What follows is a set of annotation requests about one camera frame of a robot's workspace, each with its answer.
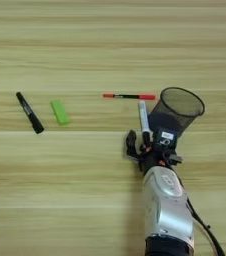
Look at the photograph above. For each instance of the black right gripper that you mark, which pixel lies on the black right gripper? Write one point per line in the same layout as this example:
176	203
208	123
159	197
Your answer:
153	158

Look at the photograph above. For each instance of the white marker with black cap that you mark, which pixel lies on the white marker with black cap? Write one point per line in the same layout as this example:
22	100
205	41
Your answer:
143	116

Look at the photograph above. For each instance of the red and black pen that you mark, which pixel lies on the red and black pen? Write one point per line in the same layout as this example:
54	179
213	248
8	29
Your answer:
128	96

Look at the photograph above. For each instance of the green eraser block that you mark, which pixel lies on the green eraser block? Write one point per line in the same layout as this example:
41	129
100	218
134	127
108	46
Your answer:
59	112

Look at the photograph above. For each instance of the black marker pen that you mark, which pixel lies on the black marker pen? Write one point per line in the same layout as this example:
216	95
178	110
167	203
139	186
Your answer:
30	113

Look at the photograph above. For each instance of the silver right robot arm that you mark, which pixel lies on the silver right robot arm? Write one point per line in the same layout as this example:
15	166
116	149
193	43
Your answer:
168	206

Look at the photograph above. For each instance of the black box with white label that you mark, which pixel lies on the black box with white label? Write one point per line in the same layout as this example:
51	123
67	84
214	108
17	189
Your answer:
165	137

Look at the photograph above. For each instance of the black mesh pen cup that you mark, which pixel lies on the black mesh pen cup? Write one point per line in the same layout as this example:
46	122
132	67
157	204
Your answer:
178	110

